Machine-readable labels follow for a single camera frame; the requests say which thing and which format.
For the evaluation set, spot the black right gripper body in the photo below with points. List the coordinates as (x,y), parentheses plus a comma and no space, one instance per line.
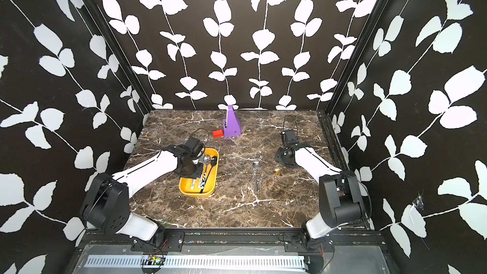
(281,156)

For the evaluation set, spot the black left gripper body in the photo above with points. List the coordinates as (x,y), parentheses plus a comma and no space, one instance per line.
(193,170)

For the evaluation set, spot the white handled steel spoon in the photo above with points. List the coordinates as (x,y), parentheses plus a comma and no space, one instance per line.
(207,160)

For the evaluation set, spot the black long spoon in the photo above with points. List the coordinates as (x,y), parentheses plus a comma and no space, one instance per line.
(207,176)

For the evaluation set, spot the yellow plastic storage box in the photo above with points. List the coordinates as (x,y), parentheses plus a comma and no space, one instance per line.
(190,188)

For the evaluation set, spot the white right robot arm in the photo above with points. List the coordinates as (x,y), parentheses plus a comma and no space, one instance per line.
(316,166)

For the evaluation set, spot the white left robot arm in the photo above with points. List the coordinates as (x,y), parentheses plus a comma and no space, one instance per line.
(106,205)

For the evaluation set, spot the red small block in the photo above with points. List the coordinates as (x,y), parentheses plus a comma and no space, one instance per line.
(218,133)

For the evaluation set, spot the purple plastic stand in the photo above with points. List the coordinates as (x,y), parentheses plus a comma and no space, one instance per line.
(231,125)

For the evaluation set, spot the small green circuit board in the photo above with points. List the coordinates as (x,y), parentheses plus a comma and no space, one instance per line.
(153,261)

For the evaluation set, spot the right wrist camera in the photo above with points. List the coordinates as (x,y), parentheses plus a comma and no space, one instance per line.
(289,138)

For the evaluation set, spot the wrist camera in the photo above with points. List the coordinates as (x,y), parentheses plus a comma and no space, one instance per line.
(194,147)
(289,138)

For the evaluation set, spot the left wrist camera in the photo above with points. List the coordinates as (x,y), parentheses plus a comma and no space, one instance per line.
(194,147)

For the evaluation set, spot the black aluminium frame rail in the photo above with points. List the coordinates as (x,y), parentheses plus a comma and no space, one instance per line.
(342,167)

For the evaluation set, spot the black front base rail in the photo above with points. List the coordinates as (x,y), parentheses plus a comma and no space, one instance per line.
(291,239)

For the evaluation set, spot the white slotted cable duct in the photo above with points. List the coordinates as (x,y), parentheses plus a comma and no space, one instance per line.
(287,263)

